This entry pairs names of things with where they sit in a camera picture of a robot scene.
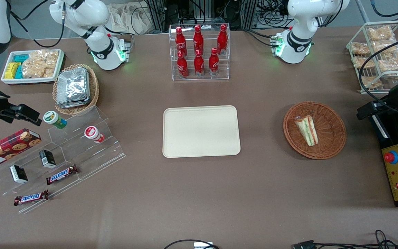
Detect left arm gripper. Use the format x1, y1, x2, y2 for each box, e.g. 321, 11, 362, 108
357, 86, 398, 121

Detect triangular sandwich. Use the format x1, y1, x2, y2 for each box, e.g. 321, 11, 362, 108
294, 115, 319, 147

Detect white rectangular snack tray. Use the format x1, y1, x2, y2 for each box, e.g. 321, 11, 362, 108
1, 49, 65, 85

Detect empty brown wicker basket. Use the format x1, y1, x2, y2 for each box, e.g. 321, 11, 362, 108
283, 101, 347, 160

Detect wicker basket with foil containers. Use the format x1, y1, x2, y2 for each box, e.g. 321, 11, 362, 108
53, 64, 100, 116

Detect beige plastic tray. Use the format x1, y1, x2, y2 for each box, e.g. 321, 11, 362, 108
163, 105, 241, 158

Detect clear bag of fried snacks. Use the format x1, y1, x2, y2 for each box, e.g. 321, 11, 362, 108
372, 40, 398, 53
378, 50, 398, 72
350, 42, 371, 56
361, 75, 385, 89
352, 56, 376, 69
367, 26, 395, 41

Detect red tartan cookie box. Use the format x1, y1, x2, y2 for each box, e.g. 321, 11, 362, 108
0, 128, 42, 171

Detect green lid snack cup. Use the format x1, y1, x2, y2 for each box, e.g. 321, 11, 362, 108
43, 111, 67, 129

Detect yellow snack packet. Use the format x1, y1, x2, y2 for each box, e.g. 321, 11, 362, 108
4, 62, 21, 80

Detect red emergency stop button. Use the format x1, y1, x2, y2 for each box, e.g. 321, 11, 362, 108
384, 150, 398, 165

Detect small black box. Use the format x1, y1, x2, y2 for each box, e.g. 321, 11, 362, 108
39, 149, 57, 169
10, 165, 29, 184

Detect clear bag of rice crackers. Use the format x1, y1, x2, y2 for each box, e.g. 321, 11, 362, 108
22, 49, 60, 79

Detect teal snack packet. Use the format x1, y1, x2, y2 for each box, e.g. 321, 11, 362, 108
14, 54, 30, 79

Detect stack of foil containers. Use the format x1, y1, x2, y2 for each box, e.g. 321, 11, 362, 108
56, 67, 91, 109

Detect Snickers chocolate bar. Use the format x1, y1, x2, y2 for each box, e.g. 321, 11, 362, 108
46, 165, 79, 185
13, 190, 49, 206

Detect clear acrylic stepped display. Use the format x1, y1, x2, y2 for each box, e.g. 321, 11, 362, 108
0, 105, 127, 214

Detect red lid snack cup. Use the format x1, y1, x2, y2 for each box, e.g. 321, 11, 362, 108
84, 126, 104, 143

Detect beige cloth bags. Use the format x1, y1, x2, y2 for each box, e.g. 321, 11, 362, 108
108, 3, 153, 35

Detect red cola bottle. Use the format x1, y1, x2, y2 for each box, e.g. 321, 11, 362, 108
177, 51, 189, 78
175, 27, 187, 57
194, 49, 205, 77
217, 24, 228, 56
193, 25, 204, 56
209, 48, 220, 76

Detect clear acrylic bottle rack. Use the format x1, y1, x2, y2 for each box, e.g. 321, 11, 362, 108
169, 24, 230, 81

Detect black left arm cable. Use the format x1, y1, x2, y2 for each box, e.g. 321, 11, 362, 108
357, 34, 398, 104

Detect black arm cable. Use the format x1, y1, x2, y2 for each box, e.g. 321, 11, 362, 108
10, 0, 65, 48
357, 34, 398, 104

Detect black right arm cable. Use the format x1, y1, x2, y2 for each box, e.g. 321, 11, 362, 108
10, 0, 65, 48

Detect white wire shelf rack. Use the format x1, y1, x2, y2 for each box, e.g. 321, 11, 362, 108
346, 20, 398, 94

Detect black tangled cable bundle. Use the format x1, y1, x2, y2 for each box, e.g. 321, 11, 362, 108
315, 229, 398, 249

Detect black cable connector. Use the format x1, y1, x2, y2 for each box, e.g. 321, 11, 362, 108
292, 240, 315, 249

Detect black looped table cable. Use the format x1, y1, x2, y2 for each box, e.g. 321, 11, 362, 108
164, 239, 220, 249

